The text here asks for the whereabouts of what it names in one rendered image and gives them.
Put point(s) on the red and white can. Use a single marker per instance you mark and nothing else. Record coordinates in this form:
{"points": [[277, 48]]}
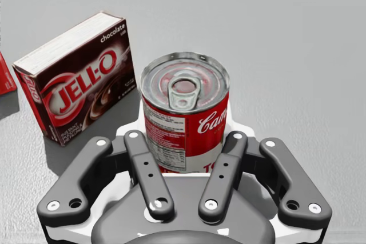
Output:
{"points": [[186, 112]]}

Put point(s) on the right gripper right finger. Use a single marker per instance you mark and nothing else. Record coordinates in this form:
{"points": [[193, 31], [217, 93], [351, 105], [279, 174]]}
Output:
{"points": [[294, 178]]}

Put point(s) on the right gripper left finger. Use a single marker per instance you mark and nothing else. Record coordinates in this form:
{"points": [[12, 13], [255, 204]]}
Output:
{"points": [[77, 175]]}

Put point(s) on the brown and red carton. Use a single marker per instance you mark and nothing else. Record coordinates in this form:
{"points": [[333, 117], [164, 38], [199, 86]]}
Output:
{"points": [[80, 84]]}

